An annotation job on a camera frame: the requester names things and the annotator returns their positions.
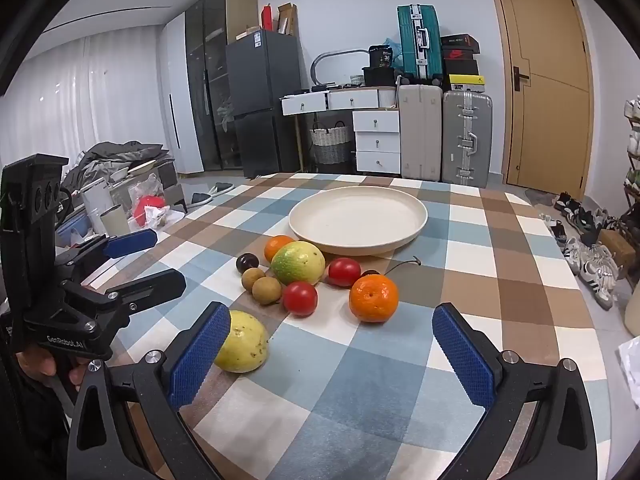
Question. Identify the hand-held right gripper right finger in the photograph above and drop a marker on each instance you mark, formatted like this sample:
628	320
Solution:
462	355

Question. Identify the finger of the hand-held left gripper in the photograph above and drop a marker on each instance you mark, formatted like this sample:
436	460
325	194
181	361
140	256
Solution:
131	243
155	284

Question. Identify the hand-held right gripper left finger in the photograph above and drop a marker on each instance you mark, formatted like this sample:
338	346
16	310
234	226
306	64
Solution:
200	355

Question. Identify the yellow spotted passion fruit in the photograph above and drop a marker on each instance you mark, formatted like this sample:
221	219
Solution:
245	342

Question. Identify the brown longan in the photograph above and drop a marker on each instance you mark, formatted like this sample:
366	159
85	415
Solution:
252	280

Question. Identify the brown kiwi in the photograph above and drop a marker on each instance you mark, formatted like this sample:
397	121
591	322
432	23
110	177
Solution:
266	291

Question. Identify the dark stemless cherry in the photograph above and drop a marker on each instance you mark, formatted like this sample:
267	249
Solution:
247	263

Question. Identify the large orange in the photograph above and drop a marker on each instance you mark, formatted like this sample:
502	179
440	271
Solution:
373	299

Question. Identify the red cherry tomato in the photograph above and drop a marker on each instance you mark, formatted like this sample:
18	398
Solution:
344	272
300	299

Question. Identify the dark cherry with stem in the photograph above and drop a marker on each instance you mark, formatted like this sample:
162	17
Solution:
370	273

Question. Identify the small orange mandarin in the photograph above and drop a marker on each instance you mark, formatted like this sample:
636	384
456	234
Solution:
277	247

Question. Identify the cream round plate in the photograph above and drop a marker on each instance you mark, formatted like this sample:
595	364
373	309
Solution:
357	217

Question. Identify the person's left forearm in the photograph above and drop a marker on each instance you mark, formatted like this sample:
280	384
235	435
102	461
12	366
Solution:
30	425

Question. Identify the person's left hand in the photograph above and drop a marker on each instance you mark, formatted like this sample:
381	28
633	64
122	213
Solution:
35	364

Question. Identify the white tumbler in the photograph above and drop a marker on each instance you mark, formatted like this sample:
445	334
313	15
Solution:
114	221

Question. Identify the red plastic bag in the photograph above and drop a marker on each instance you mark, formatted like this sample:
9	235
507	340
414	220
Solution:
148	206

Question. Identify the grey slipper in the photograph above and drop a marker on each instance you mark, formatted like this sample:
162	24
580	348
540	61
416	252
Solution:
220	187
200	198

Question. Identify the pile of dark clothes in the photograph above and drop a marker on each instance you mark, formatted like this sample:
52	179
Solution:
120	152

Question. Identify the white curtain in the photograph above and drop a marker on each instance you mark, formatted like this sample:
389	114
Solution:
90	100

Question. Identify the white wardrobe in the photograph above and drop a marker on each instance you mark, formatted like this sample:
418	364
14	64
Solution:
175	85

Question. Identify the row of loose shoes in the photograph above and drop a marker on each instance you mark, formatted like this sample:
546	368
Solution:
582	240

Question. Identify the white plastic bag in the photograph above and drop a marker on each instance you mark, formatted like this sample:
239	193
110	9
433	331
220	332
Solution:
631	362

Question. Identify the grey door mat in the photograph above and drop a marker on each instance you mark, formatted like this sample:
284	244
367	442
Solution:
540	197

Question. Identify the white enamel bucket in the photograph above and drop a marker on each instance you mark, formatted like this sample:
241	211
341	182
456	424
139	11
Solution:
633	310

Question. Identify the brown cardboard box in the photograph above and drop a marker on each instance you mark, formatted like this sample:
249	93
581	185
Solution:
615	247

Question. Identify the silver suitcase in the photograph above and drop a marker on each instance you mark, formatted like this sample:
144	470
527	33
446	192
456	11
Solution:
455	160

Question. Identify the dark glass-door cabinet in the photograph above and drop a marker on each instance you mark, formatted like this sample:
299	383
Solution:
210	60

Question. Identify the dark grey refrigerator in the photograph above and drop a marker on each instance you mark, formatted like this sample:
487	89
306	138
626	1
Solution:
260	85

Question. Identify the woven laundry basket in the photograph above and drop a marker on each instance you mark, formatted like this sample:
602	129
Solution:
330	142

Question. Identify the beige suitcase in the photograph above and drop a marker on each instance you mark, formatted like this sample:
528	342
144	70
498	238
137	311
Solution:
420	135

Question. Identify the white drawer desk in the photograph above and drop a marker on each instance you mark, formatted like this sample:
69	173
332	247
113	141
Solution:
375	140

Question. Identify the wooden door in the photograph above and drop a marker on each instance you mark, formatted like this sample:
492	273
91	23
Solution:
545	110

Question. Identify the red carton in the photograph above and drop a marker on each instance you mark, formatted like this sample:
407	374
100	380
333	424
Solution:
267	17

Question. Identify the brown cardboard carton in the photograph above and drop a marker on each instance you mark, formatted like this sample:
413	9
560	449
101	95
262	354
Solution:
287	19

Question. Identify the yellow and black box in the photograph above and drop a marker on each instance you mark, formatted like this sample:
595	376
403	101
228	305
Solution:
467	81

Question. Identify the black storage box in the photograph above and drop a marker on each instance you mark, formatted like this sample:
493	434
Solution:
377	76

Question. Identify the shelved assorted shoes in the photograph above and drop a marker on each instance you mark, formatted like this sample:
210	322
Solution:
632	110

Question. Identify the red and black shoe box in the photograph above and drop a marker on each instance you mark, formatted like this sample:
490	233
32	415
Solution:
461	53

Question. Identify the black tub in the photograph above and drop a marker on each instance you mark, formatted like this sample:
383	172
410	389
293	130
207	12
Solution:
380	56

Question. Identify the teal suitcase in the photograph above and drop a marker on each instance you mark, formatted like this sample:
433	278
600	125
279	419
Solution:
412	45

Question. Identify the blue plastic bag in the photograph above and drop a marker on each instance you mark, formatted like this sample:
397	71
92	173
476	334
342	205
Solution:
392	44

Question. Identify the curved metal frame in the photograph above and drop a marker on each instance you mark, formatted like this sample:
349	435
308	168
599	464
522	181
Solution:
345	51

